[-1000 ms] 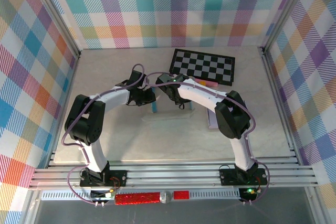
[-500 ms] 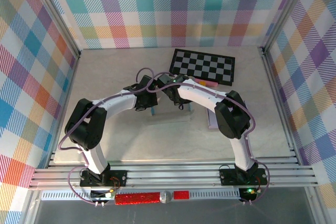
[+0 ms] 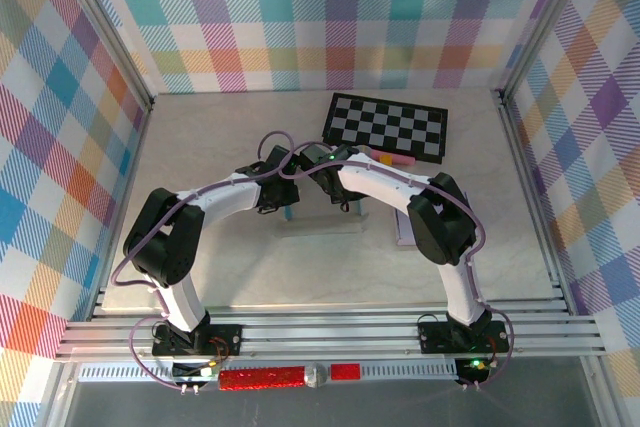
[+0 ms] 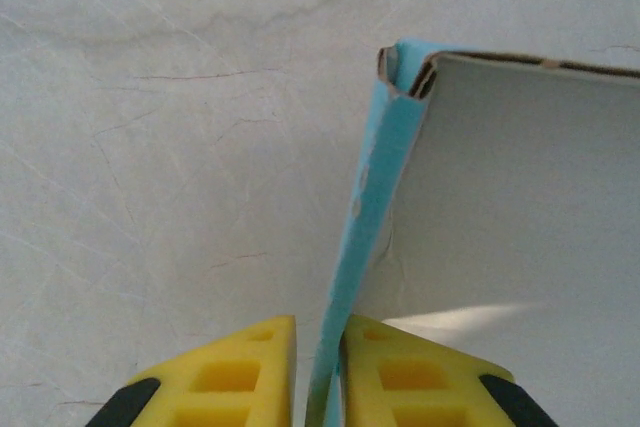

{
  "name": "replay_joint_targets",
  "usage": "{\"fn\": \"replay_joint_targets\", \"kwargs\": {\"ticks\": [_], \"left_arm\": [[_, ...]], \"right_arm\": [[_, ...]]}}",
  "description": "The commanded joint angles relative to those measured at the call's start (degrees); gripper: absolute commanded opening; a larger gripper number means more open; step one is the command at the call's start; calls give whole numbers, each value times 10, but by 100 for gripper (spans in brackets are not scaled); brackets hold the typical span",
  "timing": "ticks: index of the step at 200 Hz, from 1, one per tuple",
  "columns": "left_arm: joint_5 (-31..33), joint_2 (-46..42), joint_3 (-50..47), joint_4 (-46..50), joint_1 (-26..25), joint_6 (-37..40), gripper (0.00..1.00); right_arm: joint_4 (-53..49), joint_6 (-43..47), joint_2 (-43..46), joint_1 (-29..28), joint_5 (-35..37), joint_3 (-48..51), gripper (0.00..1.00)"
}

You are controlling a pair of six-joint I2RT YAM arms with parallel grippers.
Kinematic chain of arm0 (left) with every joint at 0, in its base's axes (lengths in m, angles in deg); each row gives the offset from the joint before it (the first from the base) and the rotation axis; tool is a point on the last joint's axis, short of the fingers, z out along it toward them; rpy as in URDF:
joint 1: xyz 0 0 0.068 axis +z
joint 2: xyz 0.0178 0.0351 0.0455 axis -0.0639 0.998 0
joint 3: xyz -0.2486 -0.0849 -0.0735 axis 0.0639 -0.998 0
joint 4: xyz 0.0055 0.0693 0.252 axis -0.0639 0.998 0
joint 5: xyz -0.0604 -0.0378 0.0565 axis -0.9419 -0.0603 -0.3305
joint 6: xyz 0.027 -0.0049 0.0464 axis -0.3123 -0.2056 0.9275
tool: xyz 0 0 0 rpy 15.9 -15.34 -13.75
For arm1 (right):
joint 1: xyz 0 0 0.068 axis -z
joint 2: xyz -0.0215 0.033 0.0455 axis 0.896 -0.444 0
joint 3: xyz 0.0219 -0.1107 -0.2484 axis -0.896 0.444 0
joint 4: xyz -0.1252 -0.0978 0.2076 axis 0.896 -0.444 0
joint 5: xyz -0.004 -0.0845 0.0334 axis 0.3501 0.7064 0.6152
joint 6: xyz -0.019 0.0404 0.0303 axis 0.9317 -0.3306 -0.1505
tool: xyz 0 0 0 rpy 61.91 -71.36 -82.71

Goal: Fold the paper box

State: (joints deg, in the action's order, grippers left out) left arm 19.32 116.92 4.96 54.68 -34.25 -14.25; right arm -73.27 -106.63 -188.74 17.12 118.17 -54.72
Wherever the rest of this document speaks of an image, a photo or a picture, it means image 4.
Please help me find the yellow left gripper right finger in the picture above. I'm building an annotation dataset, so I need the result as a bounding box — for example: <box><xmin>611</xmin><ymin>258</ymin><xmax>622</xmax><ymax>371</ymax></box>
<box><xmin>339</xmin><ymin>315</ymin><xmax>562</xmax><ymax>427</ymax></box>

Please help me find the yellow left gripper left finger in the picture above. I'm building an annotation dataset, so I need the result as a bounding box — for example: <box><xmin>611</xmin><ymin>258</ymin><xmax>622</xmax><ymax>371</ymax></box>
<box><xmin>84</xmin><ymin>315</ymin><xmax>297</xmax><ymax>427</ymax></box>

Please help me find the blue paper box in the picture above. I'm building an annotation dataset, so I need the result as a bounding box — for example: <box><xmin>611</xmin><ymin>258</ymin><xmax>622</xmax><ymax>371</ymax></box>
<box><xmin>304</xmin><ymin>36</ymin><xmax>640</xmax><ymax>427</ymax></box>

